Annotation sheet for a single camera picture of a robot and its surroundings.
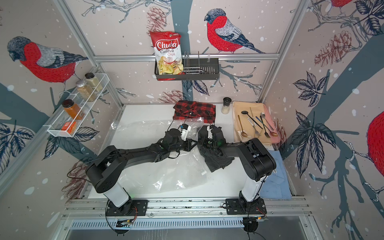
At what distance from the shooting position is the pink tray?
102 centimetres

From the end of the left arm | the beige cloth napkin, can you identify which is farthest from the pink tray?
the end of the left arm

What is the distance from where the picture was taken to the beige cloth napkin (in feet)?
3.37
